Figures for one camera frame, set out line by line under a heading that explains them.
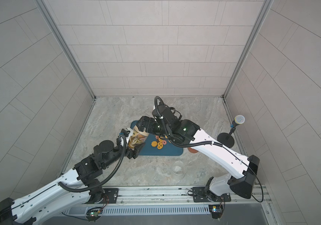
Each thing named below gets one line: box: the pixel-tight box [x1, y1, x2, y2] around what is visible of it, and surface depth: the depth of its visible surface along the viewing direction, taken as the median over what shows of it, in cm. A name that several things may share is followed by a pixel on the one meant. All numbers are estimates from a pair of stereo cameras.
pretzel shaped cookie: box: [157, 141, 164, 150], surface depth 90 cm
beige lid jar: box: [128, 125, 150, 150], surface depth 66 cm
